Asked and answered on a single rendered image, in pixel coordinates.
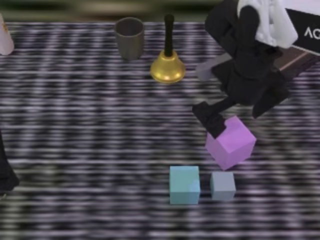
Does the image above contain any purple cube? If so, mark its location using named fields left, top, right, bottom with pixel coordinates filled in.
left=205, top=115, right=257, bottom=171

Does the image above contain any small grey-blue cube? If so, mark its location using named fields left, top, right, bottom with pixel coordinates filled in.
left=209, top=171, right=237, bottom=201

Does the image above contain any teal cube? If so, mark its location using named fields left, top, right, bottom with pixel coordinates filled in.
left=169, top=165, right=201, bottom=205

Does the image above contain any grey cup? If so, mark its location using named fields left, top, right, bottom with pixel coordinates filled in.
left=114, top=16, right=145, bottom=61

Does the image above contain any pale pink cone-shaped object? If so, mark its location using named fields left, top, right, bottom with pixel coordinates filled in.
left=0, top=13, right=15, bottom=56

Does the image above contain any gold bell with black handle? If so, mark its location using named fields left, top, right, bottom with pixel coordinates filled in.
left=149, top=14, right=187, bottom=84

